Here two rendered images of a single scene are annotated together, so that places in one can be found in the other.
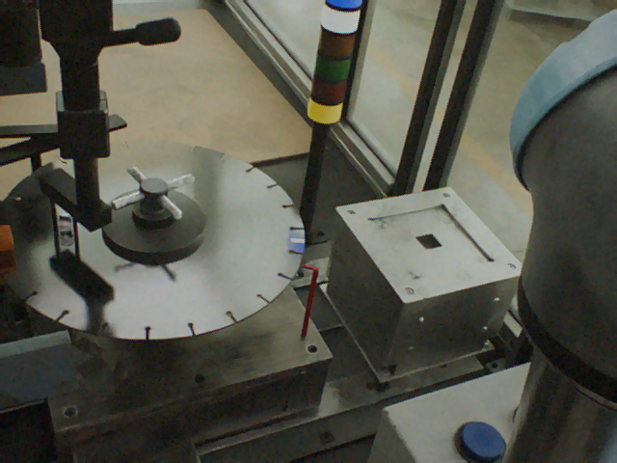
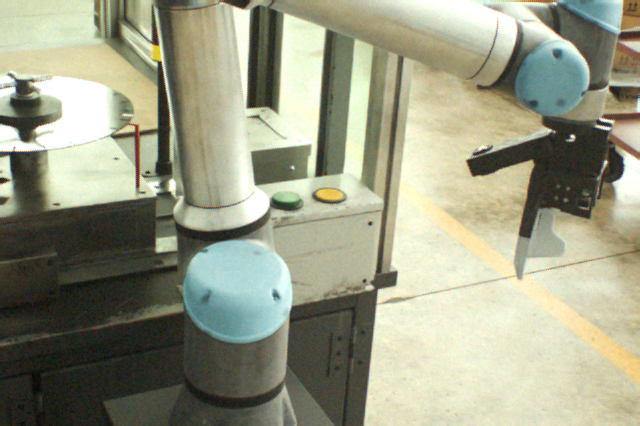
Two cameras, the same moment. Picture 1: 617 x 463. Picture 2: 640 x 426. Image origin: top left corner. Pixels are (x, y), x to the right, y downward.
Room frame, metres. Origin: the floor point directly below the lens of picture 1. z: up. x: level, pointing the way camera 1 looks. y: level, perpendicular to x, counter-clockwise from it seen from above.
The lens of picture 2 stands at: (-0.83, -0.37, 1.51)
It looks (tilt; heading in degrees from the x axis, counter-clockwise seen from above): 25 degrees down; 3
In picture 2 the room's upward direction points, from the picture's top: 4 degrees clockwise
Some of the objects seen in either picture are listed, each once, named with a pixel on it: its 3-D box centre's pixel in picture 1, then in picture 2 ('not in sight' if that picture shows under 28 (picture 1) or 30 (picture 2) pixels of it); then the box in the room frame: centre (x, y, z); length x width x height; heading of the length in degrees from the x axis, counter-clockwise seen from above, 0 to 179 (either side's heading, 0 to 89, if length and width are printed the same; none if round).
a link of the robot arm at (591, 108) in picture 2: not in sight; (573, 98); (0.35, -0.61, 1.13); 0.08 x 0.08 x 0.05
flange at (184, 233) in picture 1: (154, 215); (25, 102); (0.61, 0.16, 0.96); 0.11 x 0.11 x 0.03
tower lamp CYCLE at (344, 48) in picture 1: (336, 39); not in sight; (0.87, 0.01, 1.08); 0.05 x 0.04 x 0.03; 31
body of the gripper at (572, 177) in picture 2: not in sight; (568, 161); (0.35, -0.61, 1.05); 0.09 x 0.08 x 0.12; 70
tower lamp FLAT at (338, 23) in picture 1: (340, 14); not in sight; (0.87, 0.01, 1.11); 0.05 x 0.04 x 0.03; 31
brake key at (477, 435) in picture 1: (480, 445); not in sight; (0.44, -0.20, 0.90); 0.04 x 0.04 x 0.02
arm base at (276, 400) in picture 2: not in sight; (233, 403); (0.13, -0.24, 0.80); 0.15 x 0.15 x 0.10
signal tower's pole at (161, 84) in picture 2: (311, 182); (163, 117); (0.87, 0.01, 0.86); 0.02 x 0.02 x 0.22
